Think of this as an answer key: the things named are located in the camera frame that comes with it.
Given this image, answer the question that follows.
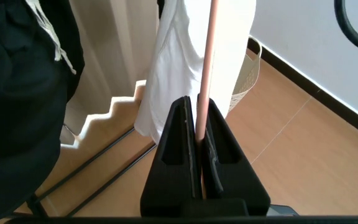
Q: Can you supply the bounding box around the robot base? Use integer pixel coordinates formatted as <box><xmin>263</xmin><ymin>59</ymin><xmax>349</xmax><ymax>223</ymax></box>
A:
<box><xmin>265</xmin><ymin>192</ymin><xmax>358</xmax><ymax>218</ymax></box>

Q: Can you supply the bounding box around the white printed garment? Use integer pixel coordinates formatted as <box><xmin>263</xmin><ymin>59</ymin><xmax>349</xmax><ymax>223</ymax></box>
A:
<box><xmin>134</xmin><ymin>0</ymin><xmax>257</xmax><ymax>146</ymax></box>

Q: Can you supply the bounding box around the beige curtain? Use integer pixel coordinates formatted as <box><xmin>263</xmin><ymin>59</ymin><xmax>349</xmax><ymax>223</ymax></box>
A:
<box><xmin>59</xmin><ymin>0</ymin><xmax>161</xmax><ymax>146</ymax></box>

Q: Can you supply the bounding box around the pink clothes hanger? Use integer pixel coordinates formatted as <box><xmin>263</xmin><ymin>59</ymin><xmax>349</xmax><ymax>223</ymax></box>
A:
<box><xmin>194</xmin><ymin>0</ymin><xmax>219</xmax><ymax>144</ymax></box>

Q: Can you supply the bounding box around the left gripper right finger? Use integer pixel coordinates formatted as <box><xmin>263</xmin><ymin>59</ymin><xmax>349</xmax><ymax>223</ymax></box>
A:
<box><xmin>197</xmin><ymin>98</ymin><xmax>272</xmax><ymax>216</ymax></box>

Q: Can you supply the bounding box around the white laundry basket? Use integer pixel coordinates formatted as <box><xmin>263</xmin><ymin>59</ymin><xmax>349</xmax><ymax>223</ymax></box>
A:
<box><xmin>227</xmin><ymin>35</ymin><xmax>263</xmax><ymax>113</ymax></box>

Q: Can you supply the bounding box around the black cable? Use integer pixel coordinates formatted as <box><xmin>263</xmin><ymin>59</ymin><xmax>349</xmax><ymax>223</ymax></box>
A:
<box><xmin>334</xmin><ymin>0</ymin><xmax>358</xmax><ymax>58</ymax></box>

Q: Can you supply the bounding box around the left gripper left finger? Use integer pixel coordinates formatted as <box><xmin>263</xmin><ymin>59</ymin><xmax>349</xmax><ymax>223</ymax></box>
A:
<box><xmin>140</xmin><ymin>95</ymin><xmax>197</xmax><ymax>217</ymax></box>

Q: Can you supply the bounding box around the black clothes rack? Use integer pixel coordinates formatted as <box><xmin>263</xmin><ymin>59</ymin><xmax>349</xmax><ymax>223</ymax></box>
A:
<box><xmin>26</xmin><ymin>126</ymin><xmax>158</xmax><ymax>218</ymax></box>

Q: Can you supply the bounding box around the black garment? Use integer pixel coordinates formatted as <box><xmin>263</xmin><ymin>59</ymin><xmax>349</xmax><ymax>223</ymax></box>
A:
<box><xmin>0</xmin><ymin>0</ymin><xmax>86</xmax><ymax>223</ymax></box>

